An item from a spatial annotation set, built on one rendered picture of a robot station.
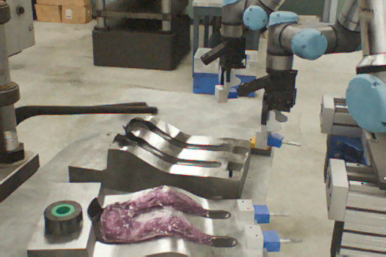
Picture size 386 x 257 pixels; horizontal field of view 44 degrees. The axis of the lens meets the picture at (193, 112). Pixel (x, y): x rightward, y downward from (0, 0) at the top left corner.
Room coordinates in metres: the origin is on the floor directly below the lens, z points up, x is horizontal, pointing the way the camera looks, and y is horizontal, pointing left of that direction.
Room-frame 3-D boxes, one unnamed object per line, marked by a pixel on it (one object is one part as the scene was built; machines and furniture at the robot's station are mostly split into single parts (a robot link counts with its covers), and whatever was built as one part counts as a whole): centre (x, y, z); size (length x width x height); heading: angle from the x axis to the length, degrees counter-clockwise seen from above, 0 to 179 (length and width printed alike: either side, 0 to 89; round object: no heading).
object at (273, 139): (1.27, -0.25, 0.93); 0.13 x 0.05 x 0.05; 67
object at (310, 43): (1.19, -0.29, 1.25); 0.11 x 0.11 x 0.08; 22
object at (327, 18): (7.05, -1.49, 0.47); 1.10 x 0.52 x 0.94; 89
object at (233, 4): (1.68, -0.13, 1.25); 0.09 x 0.08 x 0.11; 76
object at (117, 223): (0.93, 0.08, 0.90); 0.26 x 0.18 x 0.08; 94
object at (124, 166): (1.29, 0.09, 0.87); 0.50 x 0.26 x 0.14; 77
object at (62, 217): (0.86, 0.27, 0.93); 0.08 x 0.08 x 0.04
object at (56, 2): (7.75, 2.14, 0.42); 0.86 x 0.33 x 0.83; 82
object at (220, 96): (1.69, -0.15, 0.93); 0.13 x 0.05 x 0.05; 104
